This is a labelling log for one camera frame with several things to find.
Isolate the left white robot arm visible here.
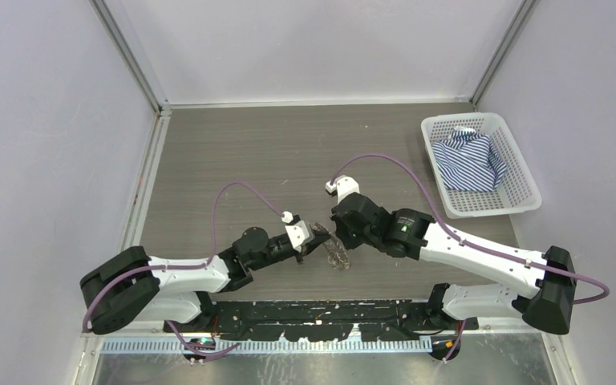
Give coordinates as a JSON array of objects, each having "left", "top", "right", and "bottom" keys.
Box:
[{"left": 79, "top": 216, "right": 349, "bottom": 335}]

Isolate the white plastic basket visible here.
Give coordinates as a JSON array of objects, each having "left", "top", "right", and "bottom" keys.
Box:
[{"left": 420, "top": 112, "right": 541, "bottom": 219}]

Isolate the metal disc with keyrings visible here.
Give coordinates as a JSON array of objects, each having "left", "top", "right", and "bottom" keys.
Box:
[{"left": 311, "top": 223, "right": 351, "bottom": 270}]

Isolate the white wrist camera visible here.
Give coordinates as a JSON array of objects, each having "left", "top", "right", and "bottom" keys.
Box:
[
  {"left": 281, "top": 211, "right": 313, "bottom": 253},
  {"left": 325, "top": 175, "right": 360, "bottom": 204}
]

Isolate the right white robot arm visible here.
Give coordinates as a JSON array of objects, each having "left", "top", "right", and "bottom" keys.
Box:
[{"left": 330, "top": 193, "right": 577, "bottom": 335}]

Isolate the blue striped cloth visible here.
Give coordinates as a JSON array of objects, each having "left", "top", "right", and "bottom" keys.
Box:
[{"left": 432, "top": 126, "right": 508, "bottom": 193}]

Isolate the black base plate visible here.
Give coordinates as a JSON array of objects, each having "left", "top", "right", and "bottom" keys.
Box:
[{"left": 176, "top": 299, "right": 458, "bottom": 342}]

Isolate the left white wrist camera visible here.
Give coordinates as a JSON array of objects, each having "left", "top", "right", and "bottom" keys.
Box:
[{"left": 281, "top": 211, "right": 313, "bottom": 253}]

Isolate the slotted cable duct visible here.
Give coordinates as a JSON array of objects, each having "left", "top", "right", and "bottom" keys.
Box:
[{"left": 99, "top": 336, "right": 432, "bottom": 355}]

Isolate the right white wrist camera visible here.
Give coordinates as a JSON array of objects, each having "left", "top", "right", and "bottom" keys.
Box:
[{"left": 325, "top": 175, "right": 360, "bottom": 204}]

